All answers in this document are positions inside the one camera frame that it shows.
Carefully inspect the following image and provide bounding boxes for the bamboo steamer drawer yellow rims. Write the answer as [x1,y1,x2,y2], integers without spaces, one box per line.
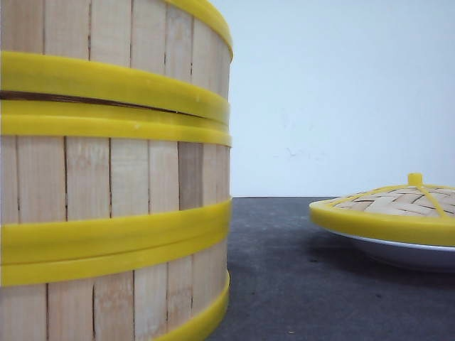
[0,99,234,266]

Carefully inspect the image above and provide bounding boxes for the woven bamboo steamer lid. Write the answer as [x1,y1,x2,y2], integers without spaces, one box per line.
[309,173,454,247]

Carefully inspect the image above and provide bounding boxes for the white plate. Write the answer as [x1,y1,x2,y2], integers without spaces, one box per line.
[324,228,454,273]

